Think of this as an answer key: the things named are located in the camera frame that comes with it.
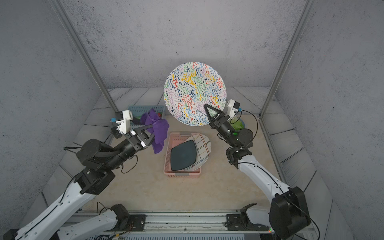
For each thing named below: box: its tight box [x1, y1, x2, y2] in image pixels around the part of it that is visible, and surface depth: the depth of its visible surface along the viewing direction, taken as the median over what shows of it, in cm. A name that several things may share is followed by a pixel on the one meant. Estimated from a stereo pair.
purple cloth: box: [140, 108, 170, 154], surface depth 49 cm
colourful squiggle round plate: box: [163, 61, 227, 127], surface depth 60 cm
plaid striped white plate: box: [183, 134, 212, 172], surface depth 91 cm
